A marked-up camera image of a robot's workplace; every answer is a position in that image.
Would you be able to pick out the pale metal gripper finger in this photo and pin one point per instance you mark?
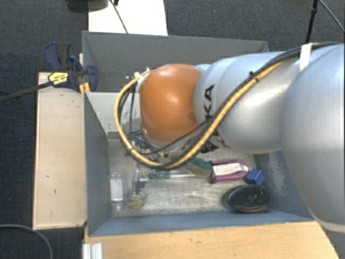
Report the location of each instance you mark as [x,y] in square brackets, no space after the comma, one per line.
[143,177]
[136,177]

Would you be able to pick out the grey metal bin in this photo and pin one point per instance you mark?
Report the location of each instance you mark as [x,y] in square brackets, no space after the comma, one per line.
[97,171]

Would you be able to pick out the clear glass jar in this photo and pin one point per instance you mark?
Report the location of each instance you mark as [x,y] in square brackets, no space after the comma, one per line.
[117,189]

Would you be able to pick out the green and yellow sponge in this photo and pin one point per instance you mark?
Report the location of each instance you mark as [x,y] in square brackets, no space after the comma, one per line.
[200,169]

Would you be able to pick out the blue block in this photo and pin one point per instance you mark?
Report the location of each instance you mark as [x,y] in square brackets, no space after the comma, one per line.
[254,177]

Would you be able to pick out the pale wood board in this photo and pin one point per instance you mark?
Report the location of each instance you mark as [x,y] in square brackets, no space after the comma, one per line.
[60,158]

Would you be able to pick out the black oval brush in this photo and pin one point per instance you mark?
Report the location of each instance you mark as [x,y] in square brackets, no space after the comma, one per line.
[248,198]

